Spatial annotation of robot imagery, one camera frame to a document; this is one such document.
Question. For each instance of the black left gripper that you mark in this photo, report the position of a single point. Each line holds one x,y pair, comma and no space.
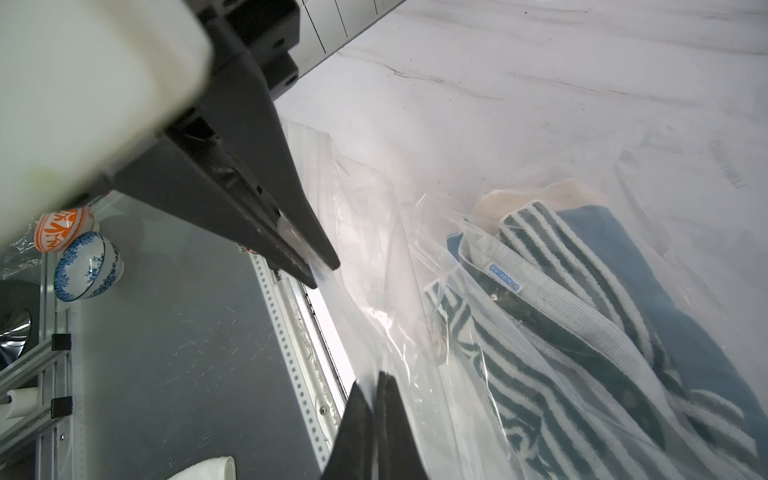
252,67

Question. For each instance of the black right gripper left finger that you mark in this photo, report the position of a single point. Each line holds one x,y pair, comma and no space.
352,454

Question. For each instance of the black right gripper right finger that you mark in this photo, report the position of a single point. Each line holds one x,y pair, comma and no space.
397,453

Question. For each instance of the green white striped towel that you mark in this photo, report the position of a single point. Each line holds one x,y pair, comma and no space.
577,380

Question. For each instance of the clear plastic vacuum bag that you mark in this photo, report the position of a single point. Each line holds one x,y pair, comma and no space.
390,253

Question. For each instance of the teal and beige towel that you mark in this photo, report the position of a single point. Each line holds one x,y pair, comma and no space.
702,363

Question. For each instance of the blue patterned ceramic bowl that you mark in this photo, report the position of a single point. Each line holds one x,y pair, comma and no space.
89,266

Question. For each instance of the orange patterned ceramic bowl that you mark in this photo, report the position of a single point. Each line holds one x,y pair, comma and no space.
55,231

